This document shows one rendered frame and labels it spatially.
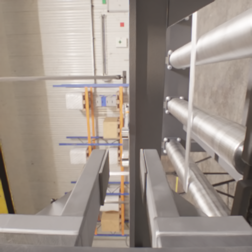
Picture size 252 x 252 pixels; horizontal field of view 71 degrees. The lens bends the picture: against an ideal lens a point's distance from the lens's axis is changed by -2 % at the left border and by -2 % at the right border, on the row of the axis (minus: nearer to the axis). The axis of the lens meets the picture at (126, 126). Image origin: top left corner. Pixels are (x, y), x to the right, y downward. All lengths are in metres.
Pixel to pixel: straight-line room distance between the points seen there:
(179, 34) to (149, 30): 0.97
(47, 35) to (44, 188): 8.51
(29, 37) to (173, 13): 10.42
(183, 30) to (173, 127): 0.64
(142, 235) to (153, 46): 0.41
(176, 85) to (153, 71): 0.96
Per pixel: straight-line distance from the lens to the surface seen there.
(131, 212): 0.35
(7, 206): 8.79
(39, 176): 12.14
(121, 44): 9.31
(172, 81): 1.29
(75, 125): 10.09
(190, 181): 0.87
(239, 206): 0.47
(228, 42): 0.57
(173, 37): 1.31
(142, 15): 0.36
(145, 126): 0.35
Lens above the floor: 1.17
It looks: 1 degrees up
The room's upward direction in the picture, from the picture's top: 90 degrees counter-clockwise
